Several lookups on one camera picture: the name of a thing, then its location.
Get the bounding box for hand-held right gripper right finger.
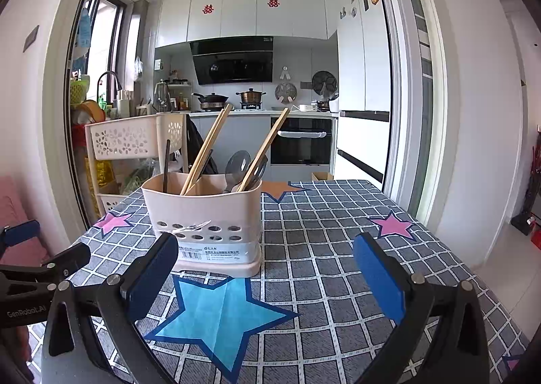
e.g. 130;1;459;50
353;231;492;384

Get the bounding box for white wall cabinets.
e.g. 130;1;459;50
155;0;339;49

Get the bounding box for grey wall switch plate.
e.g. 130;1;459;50
23;25;40;52

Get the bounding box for gold foil bundle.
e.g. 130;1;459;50
86;158;115;195

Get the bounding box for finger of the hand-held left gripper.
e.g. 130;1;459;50
0;219;41;260
0;242;92;286

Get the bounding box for cream plastic basket cart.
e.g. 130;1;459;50
84;113;190;225

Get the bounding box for black wok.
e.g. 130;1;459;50
191;91;230;111

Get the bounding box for blue hanging cloth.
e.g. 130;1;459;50
75;9;92;49

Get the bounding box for copper cooking pot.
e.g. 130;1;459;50
235;88;267;108

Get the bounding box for black plastic bag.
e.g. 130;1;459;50
185;117;219;176

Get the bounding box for white refrigerator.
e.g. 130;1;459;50
332;0;392;199

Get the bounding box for grey kitchen counter cabinet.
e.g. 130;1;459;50
188;109;339;183

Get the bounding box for kitchen faucet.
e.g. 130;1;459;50
97;71;124;108

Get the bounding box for black built-in oven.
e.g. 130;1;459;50
269;115;335;166

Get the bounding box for plastic bag of greens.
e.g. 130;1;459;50
120;158;164;195

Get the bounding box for glass kettle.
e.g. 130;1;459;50
152;79;172;114

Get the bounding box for white sliding door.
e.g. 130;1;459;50
371;0;449;221

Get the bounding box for red container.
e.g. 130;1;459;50
70;121;90;148

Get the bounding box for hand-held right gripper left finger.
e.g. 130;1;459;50
41;233;179;384

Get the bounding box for grey checked star tablecloth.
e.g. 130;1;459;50
41;178;532;384

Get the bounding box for round wall trivet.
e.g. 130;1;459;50
274;81;298;107

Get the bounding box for dark metal spoon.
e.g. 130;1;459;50
162;138;171;194
224;149;253;194
242;154;269;193

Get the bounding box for red decorative branches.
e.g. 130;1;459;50
523;125;541;238

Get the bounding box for black range hood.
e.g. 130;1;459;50
188;36;275;86

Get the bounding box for beige plastic utensil holder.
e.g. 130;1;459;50
141;172;264;276

